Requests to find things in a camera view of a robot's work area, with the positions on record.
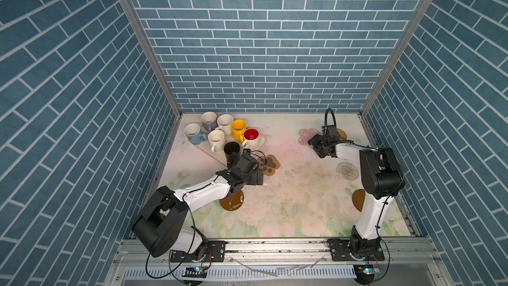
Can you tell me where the black mug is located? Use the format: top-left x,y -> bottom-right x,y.
224,142 -> 243,168

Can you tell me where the pink flower coaster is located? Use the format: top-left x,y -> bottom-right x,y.
298,128 -> 320,146

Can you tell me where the woven rattan coaster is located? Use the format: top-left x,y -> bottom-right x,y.
337,128 -> 347,140

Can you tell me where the plain white mug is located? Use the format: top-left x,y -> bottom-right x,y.
208,129 -> 226,152

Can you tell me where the multicolour stitched round coaster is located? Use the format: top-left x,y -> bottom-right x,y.
336,162 -> 360,181

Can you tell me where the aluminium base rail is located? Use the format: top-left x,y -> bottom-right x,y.
114,237 -> 441,267

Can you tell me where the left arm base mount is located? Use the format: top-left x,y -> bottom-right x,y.
170,240 -> 226,263

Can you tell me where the white mug red inside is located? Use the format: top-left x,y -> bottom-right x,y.
242,128 -> 261,150

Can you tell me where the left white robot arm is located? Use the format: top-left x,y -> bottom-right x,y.
130,149 -> 263,261

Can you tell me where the brown paw coaster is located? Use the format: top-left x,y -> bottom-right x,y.
258,154 -> 280,176

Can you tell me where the brown round coaster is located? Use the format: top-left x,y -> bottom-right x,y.
351,189 -> 366,212
219,190 -> 244,211

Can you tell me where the purple mug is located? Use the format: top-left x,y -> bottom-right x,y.
201,111 -> 218,132

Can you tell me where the blue mug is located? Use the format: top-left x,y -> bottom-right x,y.
184,123 -> 208,146

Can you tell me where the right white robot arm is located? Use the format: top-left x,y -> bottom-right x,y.
308,125 -> 405,252

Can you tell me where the white speckled mug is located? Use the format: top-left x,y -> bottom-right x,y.
216,114 -> 234,135

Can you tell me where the yellow mug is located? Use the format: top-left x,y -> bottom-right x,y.
231,119 -> 247,143

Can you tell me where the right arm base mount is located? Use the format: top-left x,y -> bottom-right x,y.
325,236 -> 385,262

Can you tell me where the beige serving tray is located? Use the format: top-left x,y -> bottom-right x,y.
197,135 -> 267,166

